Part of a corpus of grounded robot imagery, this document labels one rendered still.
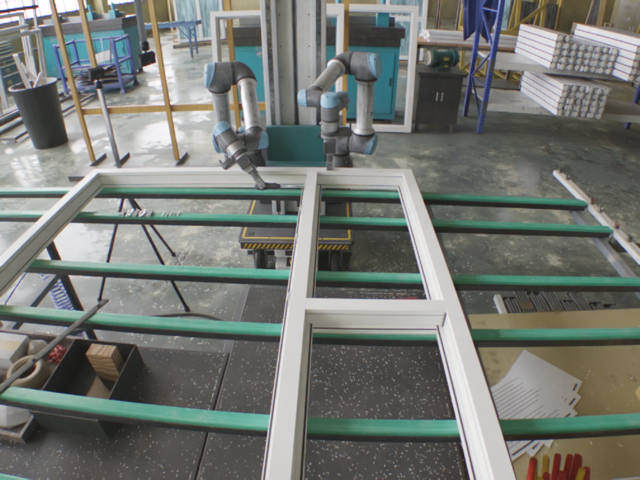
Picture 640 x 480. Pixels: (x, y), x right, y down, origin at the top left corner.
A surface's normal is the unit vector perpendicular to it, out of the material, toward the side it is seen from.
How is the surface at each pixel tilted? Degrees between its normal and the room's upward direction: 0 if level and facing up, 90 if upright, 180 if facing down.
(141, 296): 0
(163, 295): 0
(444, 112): 90
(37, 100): 94
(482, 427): 0
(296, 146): 90
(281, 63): 90
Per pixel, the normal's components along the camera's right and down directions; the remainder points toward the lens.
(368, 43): -0.05, 0.56
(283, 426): 0.00, -0.83
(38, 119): 0.36, 0.58
